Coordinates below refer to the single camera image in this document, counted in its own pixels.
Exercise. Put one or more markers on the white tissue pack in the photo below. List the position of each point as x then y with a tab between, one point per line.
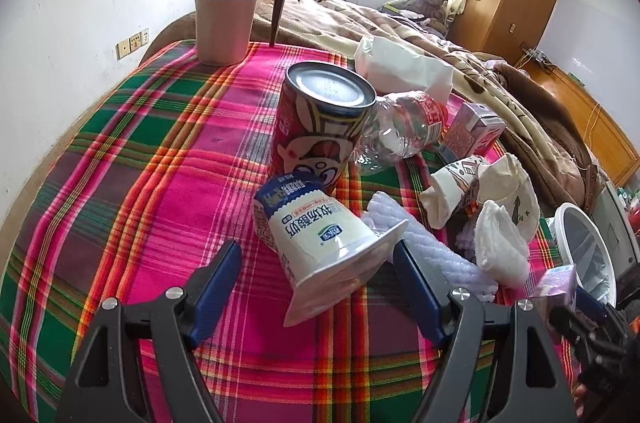
400	65

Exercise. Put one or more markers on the clear plastic bottle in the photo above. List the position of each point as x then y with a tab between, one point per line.
400	128

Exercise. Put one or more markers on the pink strawberry milk carton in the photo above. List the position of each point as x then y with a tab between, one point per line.
472	133

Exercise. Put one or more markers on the white trash bin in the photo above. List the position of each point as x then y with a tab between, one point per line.
590	253

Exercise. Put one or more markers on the dark brown fleece blanket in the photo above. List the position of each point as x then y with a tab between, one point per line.
550	143

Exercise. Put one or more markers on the pink mug with brown lid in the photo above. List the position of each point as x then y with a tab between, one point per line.
222	23

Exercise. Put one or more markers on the red drink can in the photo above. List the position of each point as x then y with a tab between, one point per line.
310	138

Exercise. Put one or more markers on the brown teddy bear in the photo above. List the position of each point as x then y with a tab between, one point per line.
432	3

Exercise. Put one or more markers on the small purple drink carton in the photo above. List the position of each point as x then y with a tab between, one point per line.
555	283

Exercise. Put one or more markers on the patterned paper cup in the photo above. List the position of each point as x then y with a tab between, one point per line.
447	188

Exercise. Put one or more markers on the white yogurt cup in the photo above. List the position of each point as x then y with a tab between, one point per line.
320	243

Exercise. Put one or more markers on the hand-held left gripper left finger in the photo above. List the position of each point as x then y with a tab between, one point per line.
215	283

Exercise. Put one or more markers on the beige wall socket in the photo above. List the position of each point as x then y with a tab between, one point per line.
123	49
135	43
145	36

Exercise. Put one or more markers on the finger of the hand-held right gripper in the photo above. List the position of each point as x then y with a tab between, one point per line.
595	305
570	325

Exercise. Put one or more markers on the plaid cloth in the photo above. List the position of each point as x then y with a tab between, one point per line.
150	183

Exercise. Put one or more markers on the crumpled white paper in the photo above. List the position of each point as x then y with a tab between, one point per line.
510	188

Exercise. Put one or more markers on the crumpled white tissue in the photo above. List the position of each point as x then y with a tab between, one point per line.
500	248

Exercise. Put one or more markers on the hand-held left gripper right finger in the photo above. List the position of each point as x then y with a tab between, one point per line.
417	288

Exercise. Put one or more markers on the white foam net sleeve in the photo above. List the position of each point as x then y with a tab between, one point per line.
440	263

